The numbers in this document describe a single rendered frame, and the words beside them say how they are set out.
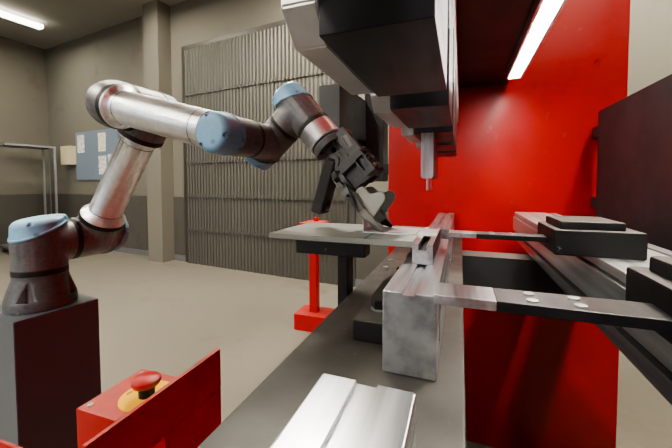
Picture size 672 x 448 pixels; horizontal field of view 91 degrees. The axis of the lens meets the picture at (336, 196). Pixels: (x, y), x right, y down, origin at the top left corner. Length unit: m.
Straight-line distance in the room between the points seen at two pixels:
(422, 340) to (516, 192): 1.13
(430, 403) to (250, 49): 4.26
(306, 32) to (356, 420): 0.22
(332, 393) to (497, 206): 1.31
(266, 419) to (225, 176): 4.14
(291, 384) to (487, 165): 1.22
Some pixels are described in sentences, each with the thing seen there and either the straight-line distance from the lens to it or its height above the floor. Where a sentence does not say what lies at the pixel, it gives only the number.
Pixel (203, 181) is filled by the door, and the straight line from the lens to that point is 4.71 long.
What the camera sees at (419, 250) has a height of 0.99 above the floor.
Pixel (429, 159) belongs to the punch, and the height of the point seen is 1.13.
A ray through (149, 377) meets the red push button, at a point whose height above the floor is 0.81.
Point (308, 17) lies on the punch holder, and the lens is 0.22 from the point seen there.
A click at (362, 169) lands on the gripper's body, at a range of 0.63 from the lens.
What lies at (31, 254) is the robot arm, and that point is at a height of 0.92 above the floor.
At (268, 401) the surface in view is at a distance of 0.40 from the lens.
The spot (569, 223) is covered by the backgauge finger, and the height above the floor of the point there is 1.03.
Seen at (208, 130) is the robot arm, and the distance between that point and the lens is 0.62.
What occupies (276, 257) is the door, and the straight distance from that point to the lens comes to 4.02.
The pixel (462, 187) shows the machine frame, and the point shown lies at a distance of 1.47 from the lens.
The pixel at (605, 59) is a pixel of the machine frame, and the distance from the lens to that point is 1.61.
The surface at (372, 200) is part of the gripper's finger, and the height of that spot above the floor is 1.06.
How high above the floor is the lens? 1.09
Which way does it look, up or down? 2 degrees down
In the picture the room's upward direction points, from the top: straight up
